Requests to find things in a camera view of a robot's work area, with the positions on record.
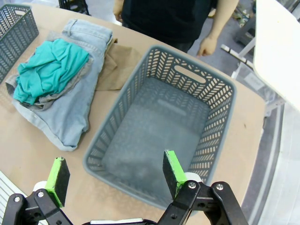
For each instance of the light blue denim shorts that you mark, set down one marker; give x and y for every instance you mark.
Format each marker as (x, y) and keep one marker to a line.
(70, 117)

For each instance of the person's left hand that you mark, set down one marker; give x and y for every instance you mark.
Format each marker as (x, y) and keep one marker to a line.
(207, 47)

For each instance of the white side table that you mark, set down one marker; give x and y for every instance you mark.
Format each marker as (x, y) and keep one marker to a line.
(279, 42)

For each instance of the grey top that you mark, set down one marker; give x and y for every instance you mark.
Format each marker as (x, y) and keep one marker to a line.
(50, 99)

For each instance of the grey plastic woven-pattern basket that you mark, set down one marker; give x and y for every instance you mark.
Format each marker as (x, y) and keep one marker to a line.
(150, 131)
(16, 35)

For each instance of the teal top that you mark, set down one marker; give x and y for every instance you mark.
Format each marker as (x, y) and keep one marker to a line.
(51, 70)

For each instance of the beige trousers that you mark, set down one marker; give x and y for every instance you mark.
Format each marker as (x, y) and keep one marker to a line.
(117, 70)

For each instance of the person in black T-shirt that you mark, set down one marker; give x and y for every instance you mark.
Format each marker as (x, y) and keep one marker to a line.
(164, 18)

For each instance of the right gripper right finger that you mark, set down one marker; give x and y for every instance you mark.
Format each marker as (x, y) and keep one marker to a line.
(174, 178)

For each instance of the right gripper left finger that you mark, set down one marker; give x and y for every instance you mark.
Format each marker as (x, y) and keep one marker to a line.
(57, 182)

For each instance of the person's right hand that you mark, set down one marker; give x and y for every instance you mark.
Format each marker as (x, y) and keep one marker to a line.
(117, 12)

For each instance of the person's left forearm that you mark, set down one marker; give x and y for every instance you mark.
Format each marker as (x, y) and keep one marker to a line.
(219, 21)

